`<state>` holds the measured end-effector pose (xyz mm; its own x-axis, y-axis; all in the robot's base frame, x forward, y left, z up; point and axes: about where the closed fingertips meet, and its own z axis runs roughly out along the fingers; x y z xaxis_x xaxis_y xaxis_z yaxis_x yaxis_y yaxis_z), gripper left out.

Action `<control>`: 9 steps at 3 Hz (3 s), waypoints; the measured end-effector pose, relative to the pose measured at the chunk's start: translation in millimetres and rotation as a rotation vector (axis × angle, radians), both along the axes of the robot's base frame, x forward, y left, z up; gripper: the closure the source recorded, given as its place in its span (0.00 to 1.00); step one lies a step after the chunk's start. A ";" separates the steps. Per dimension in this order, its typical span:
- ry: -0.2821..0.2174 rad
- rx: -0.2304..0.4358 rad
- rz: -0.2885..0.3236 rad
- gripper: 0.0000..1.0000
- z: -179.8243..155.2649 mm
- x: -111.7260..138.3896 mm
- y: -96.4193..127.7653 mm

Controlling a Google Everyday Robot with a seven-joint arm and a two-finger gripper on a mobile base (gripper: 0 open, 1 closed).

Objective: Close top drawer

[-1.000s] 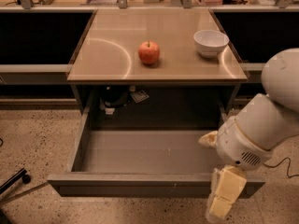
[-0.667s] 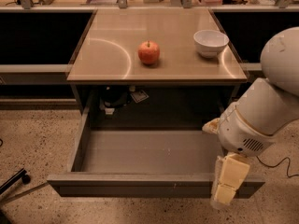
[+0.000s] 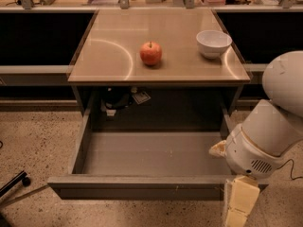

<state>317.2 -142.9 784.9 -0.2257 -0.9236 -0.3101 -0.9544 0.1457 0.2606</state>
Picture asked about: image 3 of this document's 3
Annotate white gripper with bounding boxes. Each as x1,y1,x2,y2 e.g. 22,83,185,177
208,124,283,227

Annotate grey top drawer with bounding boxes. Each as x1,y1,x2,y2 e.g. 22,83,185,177
46,90,270,202

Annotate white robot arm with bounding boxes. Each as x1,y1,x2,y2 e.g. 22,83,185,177
209,50,303,227

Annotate white bowl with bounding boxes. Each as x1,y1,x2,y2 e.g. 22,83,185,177
196,30,232,59

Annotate red apple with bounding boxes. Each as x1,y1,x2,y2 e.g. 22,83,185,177
139,42,162,66

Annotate black wheeled stand leg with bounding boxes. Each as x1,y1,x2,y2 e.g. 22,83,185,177
0,170,31,198

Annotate black cable on floor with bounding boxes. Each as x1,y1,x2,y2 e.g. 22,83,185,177
276,158,303,182

